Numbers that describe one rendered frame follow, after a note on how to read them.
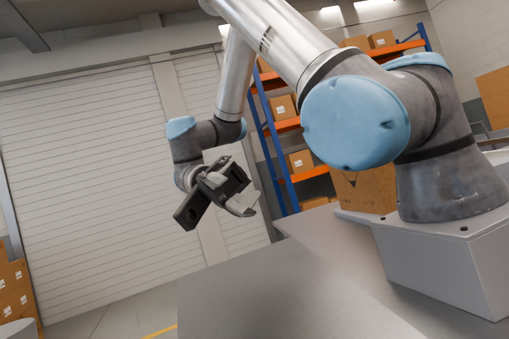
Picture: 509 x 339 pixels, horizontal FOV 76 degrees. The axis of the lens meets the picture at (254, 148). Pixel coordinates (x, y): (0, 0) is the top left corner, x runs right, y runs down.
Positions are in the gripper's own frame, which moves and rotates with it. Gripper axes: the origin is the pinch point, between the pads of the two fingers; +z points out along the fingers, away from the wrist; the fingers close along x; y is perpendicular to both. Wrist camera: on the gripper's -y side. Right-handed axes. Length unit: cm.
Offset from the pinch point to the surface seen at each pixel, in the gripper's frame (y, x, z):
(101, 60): 88, -99, -437
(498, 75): 349, 186, -143
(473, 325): 4.3, 19.5, 29.3
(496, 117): 328, 228, -152
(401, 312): 2.1, 20.1, 20.8
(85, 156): -12, -15, -436
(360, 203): 35, 42, -24
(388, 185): 38, 35, -12
